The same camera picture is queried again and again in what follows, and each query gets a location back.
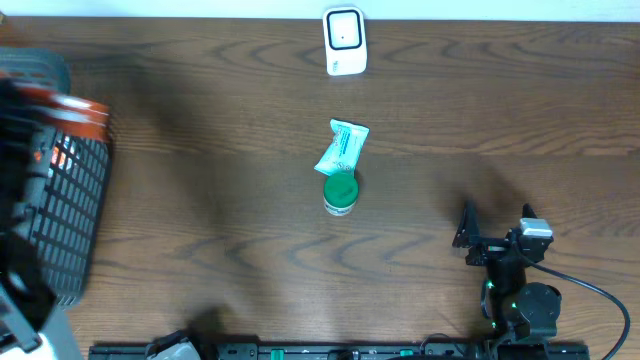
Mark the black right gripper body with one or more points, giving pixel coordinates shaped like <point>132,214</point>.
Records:
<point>488,251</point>

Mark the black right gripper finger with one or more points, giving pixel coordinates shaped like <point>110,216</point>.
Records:
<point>528,212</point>
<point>467,234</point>

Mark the green lid jar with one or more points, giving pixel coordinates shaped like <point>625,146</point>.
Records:
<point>340,193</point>

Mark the teal tissue pack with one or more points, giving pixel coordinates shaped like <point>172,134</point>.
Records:
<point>343,153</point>

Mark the orange snack bar wrapper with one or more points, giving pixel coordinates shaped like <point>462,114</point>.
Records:
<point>74,116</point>

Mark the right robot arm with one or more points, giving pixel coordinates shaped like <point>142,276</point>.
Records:
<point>522,313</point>

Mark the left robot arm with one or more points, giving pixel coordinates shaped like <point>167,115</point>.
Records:
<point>33,326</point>

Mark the white barcode scanner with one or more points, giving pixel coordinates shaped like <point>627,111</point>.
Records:
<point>345,41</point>

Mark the grey plastic mesh basket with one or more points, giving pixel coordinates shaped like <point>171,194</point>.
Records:
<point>78,178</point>

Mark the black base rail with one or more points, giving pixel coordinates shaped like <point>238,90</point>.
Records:
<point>433,350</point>

